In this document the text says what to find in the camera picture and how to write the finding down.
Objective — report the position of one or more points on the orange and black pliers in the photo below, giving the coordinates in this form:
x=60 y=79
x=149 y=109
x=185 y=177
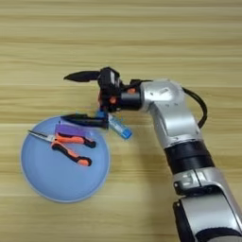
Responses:
x=67 y=152

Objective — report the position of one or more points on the blue round plate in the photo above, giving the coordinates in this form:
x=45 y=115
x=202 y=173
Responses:
x=56 y=182

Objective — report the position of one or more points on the black box with white label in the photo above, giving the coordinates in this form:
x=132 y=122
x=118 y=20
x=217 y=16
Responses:
x=108 y=78

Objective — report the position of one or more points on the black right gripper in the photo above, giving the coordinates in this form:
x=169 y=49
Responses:
x=126 y=99

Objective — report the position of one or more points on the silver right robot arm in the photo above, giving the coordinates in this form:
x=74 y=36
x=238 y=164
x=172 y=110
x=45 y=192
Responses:
x=176 y=123

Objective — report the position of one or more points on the purple rectangular block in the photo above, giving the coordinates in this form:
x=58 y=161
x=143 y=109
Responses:
x=67 y=129

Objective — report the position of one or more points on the blue glue stick tube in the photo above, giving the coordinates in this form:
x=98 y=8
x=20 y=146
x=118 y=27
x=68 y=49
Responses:
x=121 y=128

